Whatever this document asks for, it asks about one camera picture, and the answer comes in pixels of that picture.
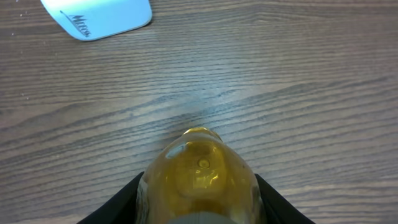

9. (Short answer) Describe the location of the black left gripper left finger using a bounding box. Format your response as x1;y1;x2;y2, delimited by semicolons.
78;172;144;224

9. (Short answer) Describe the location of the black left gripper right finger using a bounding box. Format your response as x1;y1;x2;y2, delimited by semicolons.
255;174;315;224

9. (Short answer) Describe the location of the yellow liquid plastic bottle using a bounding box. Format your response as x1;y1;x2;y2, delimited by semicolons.
134;127;267;223

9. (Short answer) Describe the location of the white barcode scanner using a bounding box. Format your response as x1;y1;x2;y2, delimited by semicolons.
41;0;152;41

